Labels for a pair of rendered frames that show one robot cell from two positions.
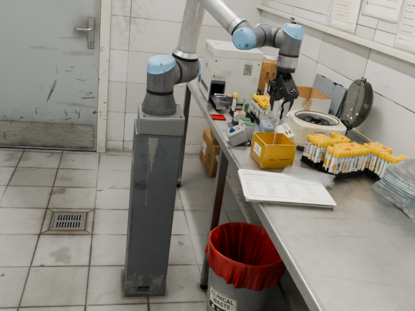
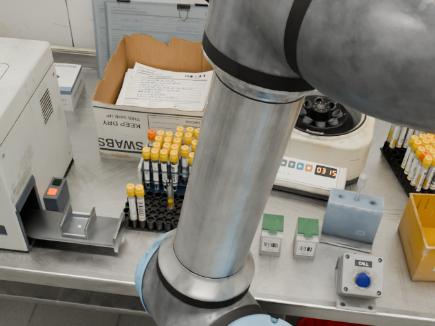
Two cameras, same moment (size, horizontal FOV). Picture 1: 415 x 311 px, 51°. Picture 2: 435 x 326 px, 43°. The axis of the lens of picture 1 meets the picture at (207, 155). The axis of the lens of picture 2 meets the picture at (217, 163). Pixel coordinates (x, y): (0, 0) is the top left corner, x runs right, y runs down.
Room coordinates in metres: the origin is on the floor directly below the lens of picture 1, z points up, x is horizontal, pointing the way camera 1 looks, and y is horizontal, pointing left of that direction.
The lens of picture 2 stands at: (1.80, 0.53, 1.72)
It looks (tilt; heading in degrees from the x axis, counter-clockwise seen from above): 43 degrees down; 289
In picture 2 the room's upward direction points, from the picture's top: 2 degrees clockwise
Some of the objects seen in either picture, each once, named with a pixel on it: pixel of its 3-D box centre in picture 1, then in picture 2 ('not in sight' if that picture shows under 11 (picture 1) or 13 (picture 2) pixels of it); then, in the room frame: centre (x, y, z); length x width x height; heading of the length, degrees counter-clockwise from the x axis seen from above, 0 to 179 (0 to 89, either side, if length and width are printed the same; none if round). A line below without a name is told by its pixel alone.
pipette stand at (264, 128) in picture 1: (265, 134); (351, 217); (1.79, -0.24, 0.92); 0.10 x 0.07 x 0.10; 6
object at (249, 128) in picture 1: (247, 130); (305, 238); (1.86, -0.17, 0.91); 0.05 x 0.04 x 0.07; 104
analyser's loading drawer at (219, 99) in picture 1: (218, 98); (67, 224); (2.29, -0.02, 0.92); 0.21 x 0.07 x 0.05; 14
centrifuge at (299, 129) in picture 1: (310, 129); (315, 132); (1.91, -0.45, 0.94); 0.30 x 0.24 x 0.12; 95
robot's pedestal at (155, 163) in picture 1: (150, 211); not in sight; (1.85, 0.24, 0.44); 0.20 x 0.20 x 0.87; 14
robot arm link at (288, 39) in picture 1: (290, 40); not in sight; (1.64, -0.24, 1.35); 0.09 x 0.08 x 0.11; 54
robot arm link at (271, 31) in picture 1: (265, 36); not in sight; (1.68, -0.15, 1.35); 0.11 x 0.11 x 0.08; 54
